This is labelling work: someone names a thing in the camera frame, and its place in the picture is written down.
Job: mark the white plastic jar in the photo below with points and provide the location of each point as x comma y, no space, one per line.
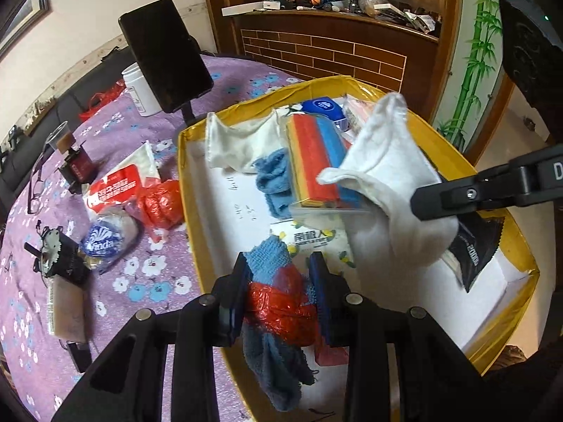
138,92

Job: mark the blue sock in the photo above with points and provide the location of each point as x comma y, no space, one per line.
275,180

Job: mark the wooden cabinet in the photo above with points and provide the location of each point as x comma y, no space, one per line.
330,48

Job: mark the black gadget with white gear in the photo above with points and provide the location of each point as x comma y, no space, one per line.
61,257

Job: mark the dark sofa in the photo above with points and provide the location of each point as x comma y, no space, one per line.
79,92

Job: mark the yellow cardboard box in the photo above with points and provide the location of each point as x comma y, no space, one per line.
228,220

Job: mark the blue and white wipes pack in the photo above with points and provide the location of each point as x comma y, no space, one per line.
103,239

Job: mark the blue tissue pack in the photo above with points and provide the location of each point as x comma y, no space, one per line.
323,106

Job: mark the red and black box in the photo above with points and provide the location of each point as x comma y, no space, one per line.
79,169

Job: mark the black snack packet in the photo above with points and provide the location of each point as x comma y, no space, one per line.
475,246

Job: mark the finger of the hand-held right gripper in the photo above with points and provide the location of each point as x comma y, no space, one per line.
466,193

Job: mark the crumpled red plastic bag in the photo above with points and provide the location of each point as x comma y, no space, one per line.
160,204

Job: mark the white towel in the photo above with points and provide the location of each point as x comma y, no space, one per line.
396,162

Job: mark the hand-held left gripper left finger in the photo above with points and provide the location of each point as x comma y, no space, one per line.
237,299

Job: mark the blue terry cloth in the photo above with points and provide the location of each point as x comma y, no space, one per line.
272,373

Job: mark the purple floral tablecloth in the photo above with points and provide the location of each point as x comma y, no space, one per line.
105,140

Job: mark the multicolour sponge pack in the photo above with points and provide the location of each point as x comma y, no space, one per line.
316,158

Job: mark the pink plastic packet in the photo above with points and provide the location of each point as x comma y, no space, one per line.
356,112

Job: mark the red and white tissue pack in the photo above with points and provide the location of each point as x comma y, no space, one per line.
116,187

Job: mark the white tissue sheet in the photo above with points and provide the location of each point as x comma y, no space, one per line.
147,160

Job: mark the bamboo wall painting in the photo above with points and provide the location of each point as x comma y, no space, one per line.
479,52

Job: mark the black phone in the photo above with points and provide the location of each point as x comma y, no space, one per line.
165,52

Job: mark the black phone stand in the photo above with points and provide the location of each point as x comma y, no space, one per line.
191,114

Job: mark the clear plastic cup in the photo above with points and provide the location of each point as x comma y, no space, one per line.
57,136

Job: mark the pale pink packet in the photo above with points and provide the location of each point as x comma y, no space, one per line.
66,312

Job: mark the floral print tissue pack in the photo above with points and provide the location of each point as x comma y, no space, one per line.
308,239

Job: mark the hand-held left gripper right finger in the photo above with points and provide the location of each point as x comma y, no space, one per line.
317,299

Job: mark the red plastic wrap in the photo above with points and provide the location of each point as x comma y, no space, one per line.
277,312

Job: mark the black device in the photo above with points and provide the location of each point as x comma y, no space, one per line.
79,356

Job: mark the white flat tray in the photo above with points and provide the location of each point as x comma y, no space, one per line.
246,9

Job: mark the black eyeglasses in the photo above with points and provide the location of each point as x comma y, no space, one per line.
42,176

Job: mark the framed painting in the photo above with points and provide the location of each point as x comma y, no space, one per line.
31,13

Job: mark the white small boxes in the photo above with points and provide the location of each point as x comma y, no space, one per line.
422,22

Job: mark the white towel cloth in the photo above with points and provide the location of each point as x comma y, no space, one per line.
237,140

